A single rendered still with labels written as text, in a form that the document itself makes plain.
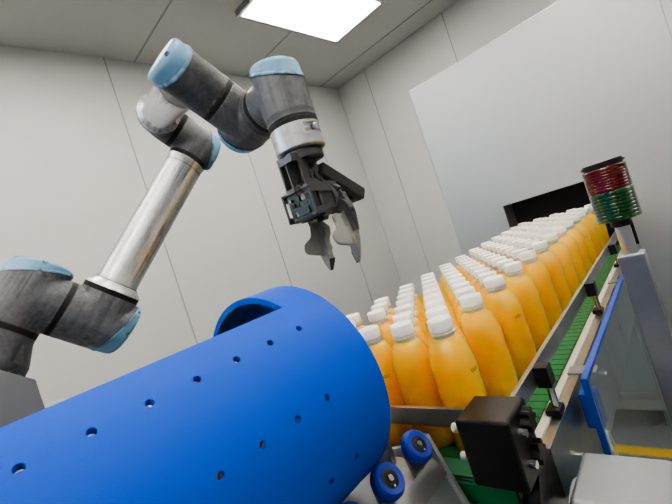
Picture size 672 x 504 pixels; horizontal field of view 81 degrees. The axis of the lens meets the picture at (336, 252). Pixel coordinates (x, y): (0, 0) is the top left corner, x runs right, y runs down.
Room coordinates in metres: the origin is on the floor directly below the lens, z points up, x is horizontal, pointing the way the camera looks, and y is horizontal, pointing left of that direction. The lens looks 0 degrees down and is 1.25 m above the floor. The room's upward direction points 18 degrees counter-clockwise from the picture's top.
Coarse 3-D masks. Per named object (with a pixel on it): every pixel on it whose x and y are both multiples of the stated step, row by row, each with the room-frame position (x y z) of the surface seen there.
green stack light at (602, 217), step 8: (632, 184) 0.64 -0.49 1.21; (608, 192) 0.64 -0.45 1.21; (616, 192) 0.63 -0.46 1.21; (624, 192) 0.63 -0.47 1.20; (632, 192) 0.63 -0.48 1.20; (592, 200) 0.66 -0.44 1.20; (600, 200) 0.65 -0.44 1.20; (608, 200) 0.64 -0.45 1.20; (616, 200) 0.63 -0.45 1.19; (624, 200) 0.63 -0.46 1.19; (632, 200) 0.63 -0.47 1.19; (592, 208) 0.67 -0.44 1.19; (600, 208) 0.65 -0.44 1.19; (608, 208) 0.64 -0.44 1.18; (616, 208) 0.63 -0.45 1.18; (624, 208) 0.63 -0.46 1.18; (632, 208) 0.63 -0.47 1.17; (640, 208) 0.63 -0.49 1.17; (600, 216) 0.66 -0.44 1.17; (608, 216) 0.64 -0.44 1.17; (616, 216) 0.63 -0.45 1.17; (624, 216) 0.63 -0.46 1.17; (632, 216) 0.63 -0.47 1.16
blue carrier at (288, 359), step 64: (256, 320) 0.44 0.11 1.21; (320, 320) 0.47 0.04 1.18; (128, 384) 0.32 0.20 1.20; (192, 384) 0.34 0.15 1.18; (256, 384) 0.37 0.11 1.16; (320, 384) 0.41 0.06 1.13; (384, 384) 0.47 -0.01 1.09; (0, 448) 0.26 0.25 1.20; (64, 448) 0.27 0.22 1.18; (128, 448) 0.29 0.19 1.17; (192, 448) 0.31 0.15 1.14; (256, 448) 0.34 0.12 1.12; (320, 448) 0.38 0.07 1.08; (384, 448) 0.48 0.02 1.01
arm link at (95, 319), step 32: (192, 128) 1.21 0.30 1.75; (192, 160) 1.21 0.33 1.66; (160, 192) 1.16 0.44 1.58; (128, 224) 1.14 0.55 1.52; (160, 224) 1.16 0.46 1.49; (128, 256) 1.11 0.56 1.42; (96, 288) 1.05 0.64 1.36; (128, 288) 1.11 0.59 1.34; (64, 320) 1.00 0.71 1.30; (96, 320) 1.04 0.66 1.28; (128, 320) 1.09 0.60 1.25
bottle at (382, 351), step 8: (368, 344) 0.70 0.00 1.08; (376, 344) 0.70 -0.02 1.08; (384, 344) 0.70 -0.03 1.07; (376, 352) 0.69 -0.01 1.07; (384, 352) 0.69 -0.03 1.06; (376, 360) 0.68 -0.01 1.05; (384, 360) 0.68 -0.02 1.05; (384, 368) 0.68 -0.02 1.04; (392, 368) 0.69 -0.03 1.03; (384, 376) 0.68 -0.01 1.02; (392, 376) 0.68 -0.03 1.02; (392, 384) 0.68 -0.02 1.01; (392, 392) 0.68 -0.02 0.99; (400, 392) 0.69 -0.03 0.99; (392, 400) 0.68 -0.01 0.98; (400, 400) 0.68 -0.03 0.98; (392, 424) 0.68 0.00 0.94; (400, 424) 0.68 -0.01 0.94; (392, 432) 0.68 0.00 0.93; (400, 432) 0.68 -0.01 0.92; (392, 440) 0.69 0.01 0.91; (400, 440) 0.68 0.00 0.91
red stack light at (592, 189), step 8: (608, 168) 0.63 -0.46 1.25; (616, 168) 0.63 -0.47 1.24; (624, 168) 0.63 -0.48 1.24; (584, 176) 0.66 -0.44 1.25; (592, 176) 0.65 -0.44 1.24; (600, 176) 0.64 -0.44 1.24; (608, 176) 0.63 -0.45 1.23; (616, 176) 0.63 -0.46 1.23; (624, 176) 0.63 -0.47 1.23; (584, 184) 0.67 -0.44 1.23; (592, 184) 0.65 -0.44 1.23; (600, 184) 0.64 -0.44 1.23; (608, 184) 0.63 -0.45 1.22; (616, 184) 0.63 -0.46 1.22; (624, 184) 0.63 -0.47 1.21; (592, 192) 0.66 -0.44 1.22; (600, 192) 0.64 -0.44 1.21
